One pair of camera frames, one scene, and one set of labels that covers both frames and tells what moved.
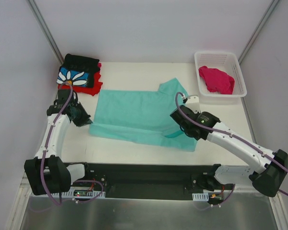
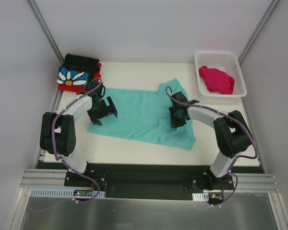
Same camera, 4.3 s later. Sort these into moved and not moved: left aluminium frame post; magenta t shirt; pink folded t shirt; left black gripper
Moved: left black gripper
Not moved: pink folded t shirt; left aluminium frame post; magenta t shirt
